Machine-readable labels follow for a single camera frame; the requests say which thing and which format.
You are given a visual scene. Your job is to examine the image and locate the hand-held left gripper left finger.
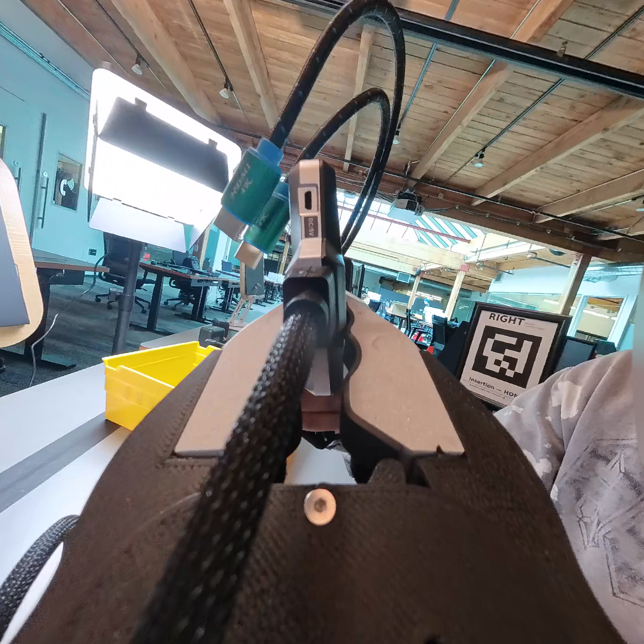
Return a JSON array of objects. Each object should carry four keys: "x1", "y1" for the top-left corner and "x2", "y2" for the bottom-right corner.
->
[{"x1": 176, "y1": 304, "x2": 305, "y2": 459}]

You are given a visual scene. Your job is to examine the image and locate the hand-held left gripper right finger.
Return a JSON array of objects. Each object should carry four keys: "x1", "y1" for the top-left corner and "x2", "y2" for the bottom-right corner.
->
[{"x1": 342, "y1": 297, "x2": 466, "y2": 469}]

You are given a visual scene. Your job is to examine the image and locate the black braided cable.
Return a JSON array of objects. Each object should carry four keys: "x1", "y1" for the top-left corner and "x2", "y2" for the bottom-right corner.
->
[{"x1": 0, "y1": 297, "x2": 328, "y2": 644}]

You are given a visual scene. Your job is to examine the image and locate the yellow divided storage bin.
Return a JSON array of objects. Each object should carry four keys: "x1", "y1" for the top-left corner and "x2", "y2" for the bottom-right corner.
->
[{"x1": 102, "y1": 341, "x2": 222, "y2": 432}]

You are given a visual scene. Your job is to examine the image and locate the green plug hdmi cable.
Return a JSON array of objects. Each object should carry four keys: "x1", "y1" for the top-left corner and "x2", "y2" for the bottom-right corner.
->
[
  {"x1": 236, "y1": 88, "x2": 393, "y2": 267},
  {"x1": 214, "y1": 0, "x2": 407, "y2": 252}
]

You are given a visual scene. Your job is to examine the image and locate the black hdmi switch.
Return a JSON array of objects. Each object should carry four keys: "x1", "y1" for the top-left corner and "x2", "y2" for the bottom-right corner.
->
[{"x1": 282, "y1": 158, "x2": 350, "y2": 398}]

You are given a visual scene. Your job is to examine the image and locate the framed tag sign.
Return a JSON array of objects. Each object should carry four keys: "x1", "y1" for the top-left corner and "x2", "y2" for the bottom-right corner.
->
[{"x1": 455, "y1": 302, "x2": 572, "y2": 409}]

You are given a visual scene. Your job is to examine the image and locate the black light stand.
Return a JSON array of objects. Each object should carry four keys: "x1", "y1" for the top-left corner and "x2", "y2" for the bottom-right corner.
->
[{"x1": 112, "y1": 240, "x2": 141, "y2": 355}]

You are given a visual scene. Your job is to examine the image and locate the wooden office desk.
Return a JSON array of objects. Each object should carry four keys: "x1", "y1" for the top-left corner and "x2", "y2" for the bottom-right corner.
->
[
  {"x1": 25, "y1": 258, "x2": 110, "y2": 370},
  {"x1": 137, "y1": 262, "x2": 242, "y2": 334}
]

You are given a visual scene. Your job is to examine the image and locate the black office chair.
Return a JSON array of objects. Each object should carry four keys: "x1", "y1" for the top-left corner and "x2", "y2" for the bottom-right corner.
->
[{"x1": 95, "y1": 236, "x2": 152, "y2": 314}]

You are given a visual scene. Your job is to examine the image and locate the ceiling projector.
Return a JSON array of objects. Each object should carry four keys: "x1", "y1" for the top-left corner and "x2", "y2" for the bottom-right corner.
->
[{"x1": 387, "y1": 189, "x2": 424, "y2": 218}]

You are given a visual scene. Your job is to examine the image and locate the bright studio light panel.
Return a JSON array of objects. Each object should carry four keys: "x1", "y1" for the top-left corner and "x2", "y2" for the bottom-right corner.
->
[{"x1": 83, "y1": 68, "x2": 243, "y2": 252}]

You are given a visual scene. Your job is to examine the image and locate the black board with wooden edge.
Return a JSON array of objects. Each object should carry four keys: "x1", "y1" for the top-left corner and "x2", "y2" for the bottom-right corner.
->
[{"x1": 0, "y1": 158, "x2": 43, "y2": 348}]

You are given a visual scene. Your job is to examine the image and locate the black ceiling track rail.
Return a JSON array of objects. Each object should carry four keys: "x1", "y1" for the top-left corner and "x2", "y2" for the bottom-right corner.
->
[{"x1": 397, "y1": 7, "x2": 644, "y2": 96}]

